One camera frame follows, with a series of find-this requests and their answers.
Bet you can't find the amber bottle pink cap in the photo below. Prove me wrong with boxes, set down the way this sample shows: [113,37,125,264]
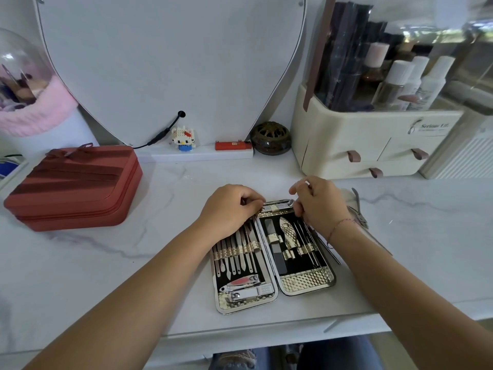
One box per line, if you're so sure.
[361,42,390,84]

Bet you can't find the red lighter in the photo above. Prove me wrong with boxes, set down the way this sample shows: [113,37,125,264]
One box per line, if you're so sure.
[214,140,253,151]

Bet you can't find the dark cosmetic packets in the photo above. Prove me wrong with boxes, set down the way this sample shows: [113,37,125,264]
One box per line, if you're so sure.
[315,1,387,113]

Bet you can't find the silver nail clipper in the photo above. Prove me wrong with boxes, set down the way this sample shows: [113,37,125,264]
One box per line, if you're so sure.
[261,200,296,213]

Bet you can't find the blue and white item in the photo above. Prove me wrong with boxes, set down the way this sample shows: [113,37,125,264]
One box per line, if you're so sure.
[0,155,17,178]

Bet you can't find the silver cuticle nipper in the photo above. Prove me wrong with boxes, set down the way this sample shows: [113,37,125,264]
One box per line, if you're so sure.
[348,187,371,230]

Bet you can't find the clear dome with pink fluff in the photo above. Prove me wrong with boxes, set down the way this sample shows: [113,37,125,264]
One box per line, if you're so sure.
[0,27,79,137]

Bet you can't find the large nail clipper red label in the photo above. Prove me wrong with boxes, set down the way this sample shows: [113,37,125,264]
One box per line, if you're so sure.
[219,275,261,293]

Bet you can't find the set of thin metal picks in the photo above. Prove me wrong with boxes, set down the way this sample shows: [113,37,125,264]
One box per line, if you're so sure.
[293,220,323,267]

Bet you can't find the thin metal pick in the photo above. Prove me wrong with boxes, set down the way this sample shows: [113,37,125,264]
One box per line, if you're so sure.
[327,243,343,266]

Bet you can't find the row of thin metal manicure tools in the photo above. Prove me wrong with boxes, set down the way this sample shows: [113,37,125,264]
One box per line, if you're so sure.
[213,219,259,279]

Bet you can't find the heart-shaped mirror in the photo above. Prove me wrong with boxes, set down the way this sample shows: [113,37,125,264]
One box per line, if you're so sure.
[32,0,309,150]

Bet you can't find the cream cosmetic organizer with drawers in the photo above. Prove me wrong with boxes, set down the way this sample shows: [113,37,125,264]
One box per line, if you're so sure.
[290,0,493,180]

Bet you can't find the clear bottle white cap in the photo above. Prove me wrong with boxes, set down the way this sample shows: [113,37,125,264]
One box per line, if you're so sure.
[371,59,415,112]

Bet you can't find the gold fish-shaped tool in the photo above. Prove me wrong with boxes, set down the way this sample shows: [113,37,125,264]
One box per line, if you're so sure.
[279,217,299,249]

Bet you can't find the person's left hand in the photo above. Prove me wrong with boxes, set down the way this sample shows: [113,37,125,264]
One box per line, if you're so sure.
[196,184,267,243]

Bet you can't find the person's left forearm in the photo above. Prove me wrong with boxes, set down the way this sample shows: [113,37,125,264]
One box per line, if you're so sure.
[22,217,217,370]

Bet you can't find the person's right forearm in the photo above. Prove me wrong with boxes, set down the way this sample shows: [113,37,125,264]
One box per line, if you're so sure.
[327,219,493,370]

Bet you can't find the black power cable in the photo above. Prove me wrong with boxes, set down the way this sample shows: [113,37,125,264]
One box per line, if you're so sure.
[132,110,186,150]

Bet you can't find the white paper sheet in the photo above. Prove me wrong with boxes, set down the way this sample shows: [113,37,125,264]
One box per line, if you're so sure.
[338,188,394,257]

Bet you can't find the black nail file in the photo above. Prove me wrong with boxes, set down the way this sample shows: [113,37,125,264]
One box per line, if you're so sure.
[265,219,288,276]

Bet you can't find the gold open manicure kit case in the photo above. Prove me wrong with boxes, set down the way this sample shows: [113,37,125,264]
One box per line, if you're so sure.
[210,199,337,315]

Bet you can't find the white round container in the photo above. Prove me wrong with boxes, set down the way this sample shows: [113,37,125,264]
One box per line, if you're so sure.
[0,107,101,163]

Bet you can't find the person's right hand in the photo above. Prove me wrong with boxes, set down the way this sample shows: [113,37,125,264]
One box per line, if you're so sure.
[289,176,356,240]

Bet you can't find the brown round incense burner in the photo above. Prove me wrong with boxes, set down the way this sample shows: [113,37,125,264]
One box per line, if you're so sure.
[250,121,292,156]

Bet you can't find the white squeeze bottle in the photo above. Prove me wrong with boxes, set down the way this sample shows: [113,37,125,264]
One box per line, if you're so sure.
[407,55,457,112]

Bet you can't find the white cat brick figure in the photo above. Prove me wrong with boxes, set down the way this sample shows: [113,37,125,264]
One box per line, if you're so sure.
[170,126,195,152]

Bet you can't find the person's blue jeans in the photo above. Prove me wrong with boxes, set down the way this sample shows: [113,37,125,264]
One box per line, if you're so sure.
[211,334,383,370]

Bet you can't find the slim bottle white cap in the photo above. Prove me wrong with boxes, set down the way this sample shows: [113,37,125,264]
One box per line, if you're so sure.
[401,55,430,108]

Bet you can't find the silver nail clipper textured lever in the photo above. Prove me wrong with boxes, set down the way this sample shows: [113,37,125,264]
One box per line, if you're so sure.
[226,284,275,303]

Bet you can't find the red zip jewellery case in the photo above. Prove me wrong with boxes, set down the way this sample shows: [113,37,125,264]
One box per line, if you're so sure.
[3,143,143,233]

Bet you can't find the white ribbed appliance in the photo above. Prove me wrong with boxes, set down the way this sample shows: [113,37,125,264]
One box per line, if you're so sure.
[418,110,493,180]

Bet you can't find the white mirror base shelf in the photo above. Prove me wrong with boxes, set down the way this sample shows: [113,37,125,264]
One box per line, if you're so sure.
[134,144,255,164]

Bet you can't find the red string bracelet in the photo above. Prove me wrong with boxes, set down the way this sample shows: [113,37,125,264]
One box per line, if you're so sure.
[327,217,357,244]

